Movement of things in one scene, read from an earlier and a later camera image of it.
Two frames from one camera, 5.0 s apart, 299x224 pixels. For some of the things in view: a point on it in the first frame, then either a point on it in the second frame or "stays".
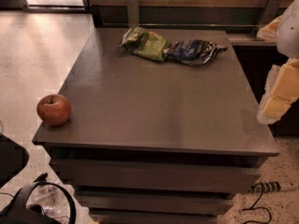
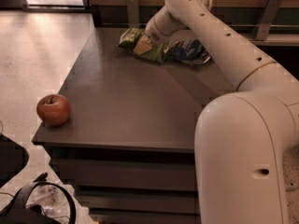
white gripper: (290, 32) → (154, 32)
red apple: (53, 110) stays
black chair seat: (13, 159) stays
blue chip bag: (192, 52) stays
